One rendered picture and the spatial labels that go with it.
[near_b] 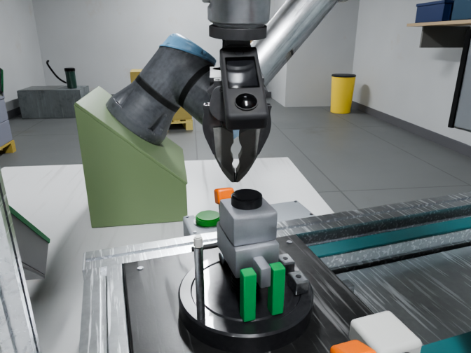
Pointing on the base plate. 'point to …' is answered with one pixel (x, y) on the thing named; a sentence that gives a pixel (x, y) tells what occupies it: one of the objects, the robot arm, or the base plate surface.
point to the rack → (13, 290)
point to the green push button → (207, 218)
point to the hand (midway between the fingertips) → (235, 176)
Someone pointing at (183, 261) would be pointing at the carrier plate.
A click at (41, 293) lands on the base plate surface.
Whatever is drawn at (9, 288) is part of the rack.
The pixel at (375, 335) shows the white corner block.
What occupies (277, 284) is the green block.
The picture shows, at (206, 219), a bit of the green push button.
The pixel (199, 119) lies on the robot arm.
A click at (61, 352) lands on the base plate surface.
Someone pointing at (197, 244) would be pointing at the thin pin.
